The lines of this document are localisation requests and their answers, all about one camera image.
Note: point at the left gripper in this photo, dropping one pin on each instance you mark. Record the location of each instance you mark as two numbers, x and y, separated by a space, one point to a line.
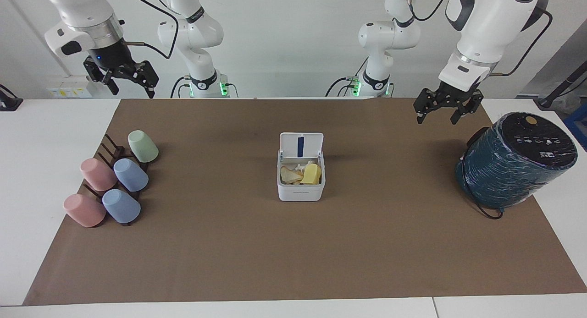
456 94

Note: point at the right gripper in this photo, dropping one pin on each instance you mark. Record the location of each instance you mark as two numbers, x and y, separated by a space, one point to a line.
111 56

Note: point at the yellow trash piece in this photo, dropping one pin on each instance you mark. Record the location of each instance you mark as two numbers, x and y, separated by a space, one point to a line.
312 175

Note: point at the white trash can with lid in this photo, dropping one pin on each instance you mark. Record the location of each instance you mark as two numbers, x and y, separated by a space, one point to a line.
301 189

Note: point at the green plastic cup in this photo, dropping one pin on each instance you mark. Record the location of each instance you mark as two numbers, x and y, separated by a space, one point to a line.
143 146

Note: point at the dark brown cup rack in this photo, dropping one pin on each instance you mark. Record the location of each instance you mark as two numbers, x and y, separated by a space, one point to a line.
114 150

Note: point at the teal round appliance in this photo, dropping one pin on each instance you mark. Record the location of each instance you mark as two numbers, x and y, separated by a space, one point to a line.
509 171

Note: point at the blue plastic cup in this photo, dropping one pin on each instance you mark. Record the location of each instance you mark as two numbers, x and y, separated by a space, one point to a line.
121 206
131 175

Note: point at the pink plastic cup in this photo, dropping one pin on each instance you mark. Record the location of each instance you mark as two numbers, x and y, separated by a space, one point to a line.
84 210
97 175

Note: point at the black stand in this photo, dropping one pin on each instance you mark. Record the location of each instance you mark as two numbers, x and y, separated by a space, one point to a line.
562 86
9 102

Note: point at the blue crate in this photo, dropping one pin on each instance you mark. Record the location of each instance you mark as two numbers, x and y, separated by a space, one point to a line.
578 123

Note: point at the white crumpled paper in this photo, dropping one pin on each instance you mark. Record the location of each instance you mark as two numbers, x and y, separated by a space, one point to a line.
303 164

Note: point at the tan crumpled paper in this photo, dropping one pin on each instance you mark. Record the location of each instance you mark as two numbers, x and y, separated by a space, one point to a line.
290 175

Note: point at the white wall socket strip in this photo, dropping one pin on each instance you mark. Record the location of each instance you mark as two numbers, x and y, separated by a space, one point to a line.
69 92

